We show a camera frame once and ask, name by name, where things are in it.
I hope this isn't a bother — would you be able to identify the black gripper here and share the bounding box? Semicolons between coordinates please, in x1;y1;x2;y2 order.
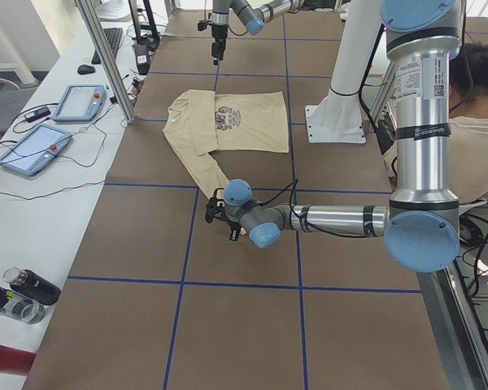
211;24;228;61
205;188;242;240

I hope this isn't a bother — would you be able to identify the beige long-sleeve printed shirt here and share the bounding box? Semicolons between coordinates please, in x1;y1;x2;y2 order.
163;89;290;197

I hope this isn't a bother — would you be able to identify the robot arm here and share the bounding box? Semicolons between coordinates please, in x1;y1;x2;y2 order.
198;0;303;65
205;1;465;273

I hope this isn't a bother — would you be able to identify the black keyboard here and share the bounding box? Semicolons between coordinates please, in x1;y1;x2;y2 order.
103;27;124;59

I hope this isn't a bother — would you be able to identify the brown table mat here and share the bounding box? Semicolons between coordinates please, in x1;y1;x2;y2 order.
24;10;488;390

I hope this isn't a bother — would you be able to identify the black computer mouse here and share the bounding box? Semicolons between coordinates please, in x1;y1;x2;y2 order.
76;64;96;76

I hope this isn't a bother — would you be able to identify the far blue teach pendant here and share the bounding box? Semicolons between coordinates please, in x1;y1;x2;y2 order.
52;84;106;123

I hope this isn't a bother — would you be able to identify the blue teach pendant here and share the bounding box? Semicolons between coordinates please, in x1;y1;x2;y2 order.
52;84;106;123
0;123;72;177

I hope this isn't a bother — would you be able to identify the near blue teach pendant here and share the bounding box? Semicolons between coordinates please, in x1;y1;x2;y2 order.
0;123;72;177

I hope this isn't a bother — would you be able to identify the black water bottle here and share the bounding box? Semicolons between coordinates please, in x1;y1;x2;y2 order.
2;266;61;306

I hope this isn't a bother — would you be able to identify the clear dark water bottle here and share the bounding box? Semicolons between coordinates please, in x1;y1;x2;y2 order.
0;287;46;325

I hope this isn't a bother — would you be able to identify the red bottle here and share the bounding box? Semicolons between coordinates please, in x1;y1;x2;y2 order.
0;345;37;375

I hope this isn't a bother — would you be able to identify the seated person in beige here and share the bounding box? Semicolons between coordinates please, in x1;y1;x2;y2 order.
448;43;488;204

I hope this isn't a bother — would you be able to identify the aluminium frame post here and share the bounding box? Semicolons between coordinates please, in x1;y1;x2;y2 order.
75;0;135;124

